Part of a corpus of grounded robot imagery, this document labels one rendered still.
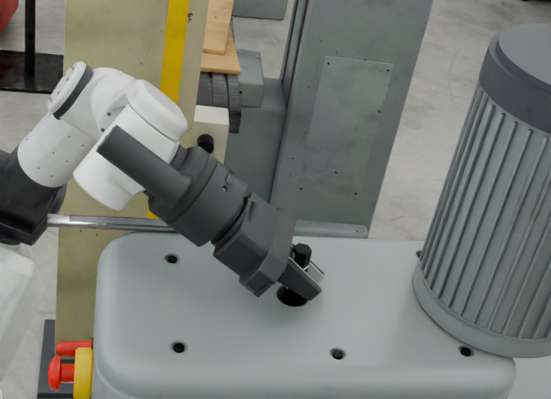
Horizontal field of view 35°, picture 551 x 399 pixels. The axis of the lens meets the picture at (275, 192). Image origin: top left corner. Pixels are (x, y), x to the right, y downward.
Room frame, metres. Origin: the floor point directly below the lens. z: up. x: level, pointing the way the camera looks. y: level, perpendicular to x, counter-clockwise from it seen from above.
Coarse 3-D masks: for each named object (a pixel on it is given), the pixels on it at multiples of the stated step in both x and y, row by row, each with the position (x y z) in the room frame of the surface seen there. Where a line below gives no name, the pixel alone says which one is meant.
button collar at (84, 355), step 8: (80, 352) 0.71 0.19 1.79; (88, 352) 0.71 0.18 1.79; (80, 360) 0.70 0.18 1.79; (88, 360) 0.70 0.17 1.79; (80, 368) 0.69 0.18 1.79; (88, 368) 0.70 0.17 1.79; (80, 376) 0.69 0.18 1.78; (88, 376) 0.69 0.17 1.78; (80, 384) 0.68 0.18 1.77; (88, 384) 0.68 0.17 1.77; (80, 392) 0.68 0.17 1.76; (88, 392) 0.68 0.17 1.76
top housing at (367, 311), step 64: (128, 256) 0.78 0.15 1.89; (192, 256) 0.80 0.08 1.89; (320, 256) 0.85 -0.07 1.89; (384, 256) 0.88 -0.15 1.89; (128, 320) 0.67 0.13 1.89; (192, 320) 0.69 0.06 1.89; (256, 320) 0.71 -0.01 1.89; (320, 320) 0.73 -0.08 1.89; (384, 320) 0.76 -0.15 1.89; (128, 384) 0.60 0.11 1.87; (192, 384) 0.61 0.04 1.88; (256, 384) 0.63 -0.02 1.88; (320, 384) 0.65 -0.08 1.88; (384, 384) 0.67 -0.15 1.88; (448, 384) 0.68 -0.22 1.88; (512, 384) 0.72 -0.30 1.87
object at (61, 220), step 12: (48, 216) 0.81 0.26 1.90; (60, 216) 0.82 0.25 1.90; (72, 216) 0.82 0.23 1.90; (84, 216) 0.83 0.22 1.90; (96, 216) 0.83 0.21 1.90; (108, 216) 0.84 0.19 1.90; (84, 228) 0.81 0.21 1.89; (96, 228) 0.82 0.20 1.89; (108, 228) 0.82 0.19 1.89; (120, 228) 0.82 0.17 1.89; (132, 228) 0.83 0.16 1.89; (144, 228) 0.83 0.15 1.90; (156, 228) 0.83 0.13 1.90; (168, 228) 0.84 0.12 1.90
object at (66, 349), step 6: (60, 342) 0.80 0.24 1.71; (66, 342) 0.80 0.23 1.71; (72, 342) 0.80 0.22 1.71; (78, 342) 0.81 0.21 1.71; (84, 342) 0.81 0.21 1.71; (90, 342) 0.81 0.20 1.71; (60, 348) 0.79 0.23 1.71; (66, 348) 0.79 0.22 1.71; (72, 348) 0.80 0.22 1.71; (60, 354) 0.79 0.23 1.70; (66, 354) 0.79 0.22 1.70; (72, 354) 0.79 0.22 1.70
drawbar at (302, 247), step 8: (296, 248) 0.77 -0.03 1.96; (304, 248) 0.77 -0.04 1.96; (296, 256) 0.76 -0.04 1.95; (304, 256) 0.76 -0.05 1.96; (304, 264) 0.76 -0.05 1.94; (288, 288) 0.76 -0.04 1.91; (288, 296) 0.76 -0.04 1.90; (296, 296) 0.76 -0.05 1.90; (288, 304) 0.76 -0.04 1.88; (296, 304) 0.76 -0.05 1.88
